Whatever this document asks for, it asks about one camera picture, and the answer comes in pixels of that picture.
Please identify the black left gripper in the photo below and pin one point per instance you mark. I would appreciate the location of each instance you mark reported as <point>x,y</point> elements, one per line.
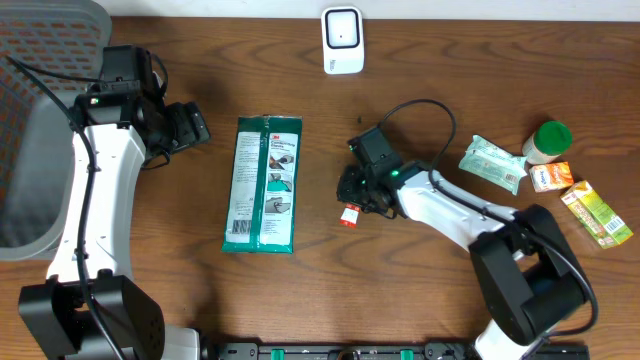
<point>191,130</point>

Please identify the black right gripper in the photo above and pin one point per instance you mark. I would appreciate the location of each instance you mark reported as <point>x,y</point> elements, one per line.
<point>346,189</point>

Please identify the red white snack packet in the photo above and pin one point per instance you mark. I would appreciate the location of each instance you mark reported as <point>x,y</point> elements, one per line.
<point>350,215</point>

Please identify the green white barcode packet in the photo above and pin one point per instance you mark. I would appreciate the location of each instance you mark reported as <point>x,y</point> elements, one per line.
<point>262,200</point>

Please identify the white teal snack packet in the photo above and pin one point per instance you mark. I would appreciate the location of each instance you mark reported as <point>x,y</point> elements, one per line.
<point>494,164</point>

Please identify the orange tissue packet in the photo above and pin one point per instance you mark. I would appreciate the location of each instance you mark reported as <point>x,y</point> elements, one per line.
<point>551,177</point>

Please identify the green lid spice jar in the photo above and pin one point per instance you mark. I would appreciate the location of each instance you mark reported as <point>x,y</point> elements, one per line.
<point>549,141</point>

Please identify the green juice carton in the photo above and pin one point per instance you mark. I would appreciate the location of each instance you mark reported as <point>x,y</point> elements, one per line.
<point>597,217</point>

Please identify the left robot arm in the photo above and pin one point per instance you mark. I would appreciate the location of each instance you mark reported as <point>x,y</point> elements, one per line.
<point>89,306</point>

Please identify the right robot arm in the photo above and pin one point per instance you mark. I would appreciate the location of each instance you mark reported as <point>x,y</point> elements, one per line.
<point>529,277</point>

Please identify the white barcode scanner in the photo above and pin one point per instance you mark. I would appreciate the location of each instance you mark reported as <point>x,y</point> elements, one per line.
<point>343,40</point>

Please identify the grey plastic mesh basket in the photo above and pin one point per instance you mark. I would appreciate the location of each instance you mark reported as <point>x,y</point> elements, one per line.
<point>59,43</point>

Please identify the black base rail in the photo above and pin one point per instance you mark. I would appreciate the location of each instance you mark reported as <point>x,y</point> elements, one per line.
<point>429,351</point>

